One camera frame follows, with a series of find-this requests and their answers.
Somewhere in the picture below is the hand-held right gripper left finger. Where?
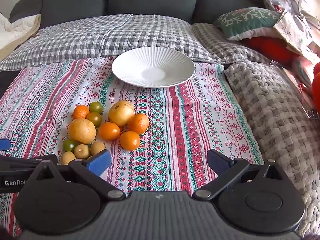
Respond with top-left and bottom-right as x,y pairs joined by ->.
30,149 -> 127,202

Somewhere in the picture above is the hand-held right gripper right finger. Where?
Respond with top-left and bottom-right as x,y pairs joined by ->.
192,149 -> 285,202

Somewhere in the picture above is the small yellow-green round fruit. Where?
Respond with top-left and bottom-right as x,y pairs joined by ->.
74,144 -> 91,159
61,151 -> 76,165
90,141 -> 106,156

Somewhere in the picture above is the orange tomato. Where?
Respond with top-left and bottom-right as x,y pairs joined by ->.
98,122 -> 121,141
120,131 -> 141,151

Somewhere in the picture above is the golden yellow round pear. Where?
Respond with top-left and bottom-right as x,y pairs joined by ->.
69,118 -> 96,145

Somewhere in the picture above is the green-orange tomato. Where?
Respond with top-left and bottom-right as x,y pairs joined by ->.
86,112 -> 102,127

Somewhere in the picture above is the small tangerine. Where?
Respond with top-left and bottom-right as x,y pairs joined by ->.
73,105 -> 90,120

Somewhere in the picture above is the pale yellow round pear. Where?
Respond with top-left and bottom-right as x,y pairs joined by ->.
108,100 -> 135,127

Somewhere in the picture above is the green tomato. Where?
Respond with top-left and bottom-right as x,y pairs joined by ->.
89,101 -> 103,114

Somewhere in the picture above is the large tangerine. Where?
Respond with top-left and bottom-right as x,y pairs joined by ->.
128,113 -> 150,135

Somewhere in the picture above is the white ribbed plate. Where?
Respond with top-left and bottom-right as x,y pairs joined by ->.
111,46 -> 195,89

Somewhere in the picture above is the red green patterned tablecloth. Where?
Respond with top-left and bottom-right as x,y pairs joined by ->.
0,55 -> 264,238

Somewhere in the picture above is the brown checkered quilt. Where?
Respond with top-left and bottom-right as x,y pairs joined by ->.
224,61 -> 320,238

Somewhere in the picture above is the white blanket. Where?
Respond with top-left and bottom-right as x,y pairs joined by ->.
0,12 -> 42,62

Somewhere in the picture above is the clear acrylic tray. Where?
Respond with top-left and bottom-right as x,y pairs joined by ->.
271,60 -> 320,119

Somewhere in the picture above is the brown checkered pillow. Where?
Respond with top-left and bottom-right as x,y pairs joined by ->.
191,22 -> 272,64

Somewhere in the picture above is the orange plush toy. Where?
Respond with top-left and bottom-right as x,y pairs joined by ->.
311,62 -> 320,113

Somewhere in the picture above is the red cushion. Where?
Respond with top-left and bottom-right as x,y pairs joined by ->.
241,36 -> 300,65

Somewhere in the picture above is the pink patterned book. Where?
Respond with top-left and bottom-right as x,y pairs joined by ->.
282,55 -> 316,88

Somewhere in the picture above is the green snowflake cushion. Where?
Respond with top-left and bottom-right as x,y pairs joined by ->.
214,7 -> 283,41

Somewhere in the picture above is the white floral cloth bag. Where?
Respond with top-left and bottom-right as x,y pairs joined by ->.
272,7 -> 316,54

